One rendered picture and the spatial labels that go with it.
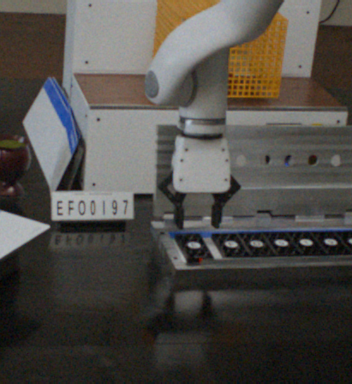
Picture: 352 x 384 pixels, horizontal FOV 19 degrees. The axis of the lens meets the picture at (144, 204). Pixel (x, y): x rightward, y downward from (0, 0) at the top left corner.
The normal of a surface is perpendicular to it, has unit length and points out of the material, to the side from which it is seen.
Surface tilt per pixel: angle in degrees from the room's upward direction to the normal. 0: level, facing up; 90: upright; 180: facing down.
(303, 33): 90
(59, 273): 0
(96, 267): 0
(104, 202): 65
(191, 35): 50
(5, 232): 0
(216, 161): 78
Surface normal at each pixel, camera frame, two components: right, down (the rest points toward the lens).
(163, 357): 0.08, -0.91
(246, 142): 0.22, 0.18
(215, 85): 0.47, 0.20
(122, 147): 0.21, 0.40
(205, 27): -0.28, -0.41
